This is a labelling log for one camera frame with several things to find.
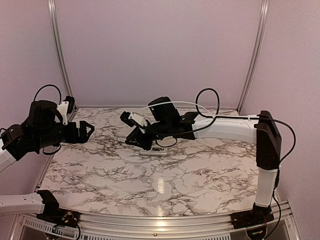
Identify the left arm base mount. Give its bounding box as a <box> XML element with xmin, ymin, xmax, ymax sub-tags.
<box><xmin>36</xmin><ymin>190</ymin><xmax>80</xmax><ymax>228</ymax></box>

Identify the aluminium frame post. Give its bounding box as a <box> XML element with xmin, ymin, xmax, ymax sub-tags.
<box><xmin>47</xmin><ymin>0</ymin><xmax>74</xmax><ymax>97</ymax></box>
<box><xmin>236</xmin><ymin>0</ymin><xmax>270</xmax><ymax>114</ymax></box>

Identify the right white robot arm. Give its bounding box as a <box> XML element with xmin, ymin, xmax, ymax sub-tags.
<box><xmin>120</xmin><ymin>97</ymin><xmax>282</xmax><ymax>224</ymax></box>

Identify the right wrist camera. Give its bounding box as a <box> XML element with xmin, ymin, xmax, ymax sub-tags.
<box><xmin>120</xmin><ymin>111</ymin><xmax>148</xmax><ymax>134</ymax></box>

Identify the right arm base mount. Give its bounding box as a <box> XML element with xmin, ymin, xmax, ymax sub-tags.
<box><xmin>230</xmin><ymin>203</ymin><xmax>275</xmax><ymax>229</ymax></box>

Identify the right aluminium frame post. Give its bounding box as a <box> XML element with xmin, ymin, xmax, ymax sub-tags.
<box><xmin>236</xmin><ymin>0</ymin><xmax>270</xmax><ymax>114</ymax></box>

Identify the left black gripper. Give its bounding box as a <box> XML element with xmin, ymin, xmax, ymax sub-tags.
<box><xmin>34</xmin><ymin>119</ymin><xmax>94</xmax><ymax>149</ymax></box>

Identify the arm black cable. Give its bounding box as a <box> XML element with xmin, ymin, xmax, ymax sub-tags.
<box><xmin>0</xmin><ymin>84</ymin><xmax>63</xmax><ymax>155</ymax></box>
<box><xmin>154</xmin><ymin>87</ymin><xmax>297</xmax><ymax>226</ymax></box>

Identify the white remote control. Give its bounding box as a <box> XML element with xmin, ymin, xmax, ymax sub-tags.
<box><xmin>139</xmin><ymin>147</ymin><xmax>168</xmax><ymax>156</ymax></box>

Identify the white zip tie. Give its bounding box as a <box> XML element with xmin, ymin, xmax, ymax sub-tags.
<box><xmin>141</xmin><ymin>100</ymin><xmax>216</xmax><ymax>118</ymax></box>

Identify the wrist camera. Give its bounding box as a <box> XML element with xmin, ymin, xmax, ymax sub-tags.
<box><xmin>55</xmin><ymin>95</ymin><xmax>75</xmax><ymax>126</ymax></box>
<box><xmin>120</xmin><ymin>111</ymin><xmax>148</xmax><ymax>134</ymax></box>

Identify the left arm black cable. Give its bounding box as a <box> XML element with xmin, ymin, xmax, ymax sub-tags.
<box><xmin>0</xmin><ymin>84</ymin><xmax>63</xmax><ymax>155</ymax></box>

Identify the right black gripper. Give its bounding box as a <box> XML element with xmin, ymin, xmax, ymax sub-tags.
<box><xmin>124</xmin><ymin>119</ymin><xmax>171</xmax><ymax>151</ymax></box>

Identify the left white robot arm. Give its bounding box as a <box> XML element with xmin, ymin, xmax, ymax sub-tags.
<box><xmin>0</xmin><ymin>96</ymin><xmax>95</xmax><ymax>223</ymax></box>

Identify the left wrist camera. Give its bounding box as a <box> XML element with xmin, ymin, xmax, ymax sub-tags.
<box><xmin>55</xmin><ymin>95</ymin><xmax>75</xmax><ymax>126</ymax></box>

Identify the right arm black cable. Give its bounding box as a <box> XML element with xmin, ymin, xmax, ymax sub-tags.
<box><xmin>154</xmin><ymin>87</ymin><xmax>297</xmax><ymax>226</ymax></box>

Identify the left aluminium frame post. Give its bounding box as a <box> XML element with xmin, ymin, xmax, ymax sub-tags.
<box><xmin>47</xmin><ymin>0</ymin><xmax>74</xmax><ymax>97</ymax></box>

